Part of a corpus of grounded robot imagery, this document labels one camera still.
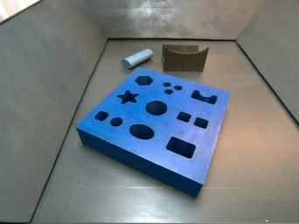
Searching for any light blue oval cylinder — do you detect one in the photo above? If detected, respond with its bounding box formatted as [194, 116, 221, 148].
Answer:
[121, 49, 153, 69]

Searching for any blue shape-sorter block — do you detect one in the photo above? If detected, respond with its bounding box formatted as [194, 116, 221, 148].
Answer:
[77, 68, 229, 197]

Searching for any dark cradle fixture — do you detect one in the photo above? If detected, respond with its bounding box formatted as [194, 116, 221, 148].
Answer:
[162, 45, 209, 72]

